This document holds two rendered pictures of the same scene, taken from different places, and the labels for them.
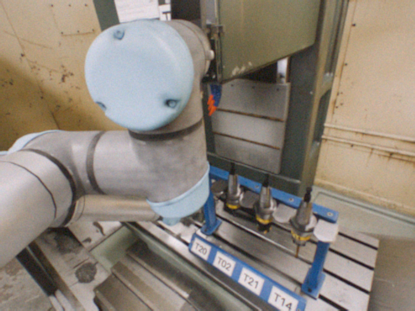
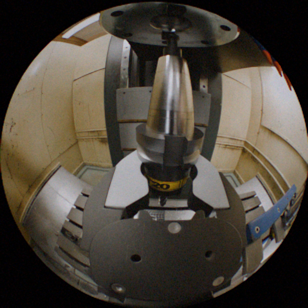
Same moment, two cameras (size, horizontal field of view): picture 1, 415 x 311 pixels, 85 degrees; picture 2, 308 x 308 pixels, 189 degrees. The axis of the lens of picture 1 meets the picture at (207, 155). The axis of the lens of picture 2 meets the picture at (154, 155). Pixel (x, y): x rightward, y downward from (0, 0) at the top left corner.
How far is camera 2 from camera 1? 0.89 m
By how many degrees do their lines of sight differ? 33
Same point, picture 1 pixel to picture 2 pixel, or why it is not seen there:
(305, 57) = (215, 78)
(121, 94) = not seen: outside the picture
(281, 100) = (206, 107)
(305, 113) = (217, 120)
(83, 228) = (57, 257)
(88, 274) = (91, 290)
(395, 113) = (227, 125)
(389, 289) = not seen: hidden behind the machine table
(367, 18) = not seen: hidden behind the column
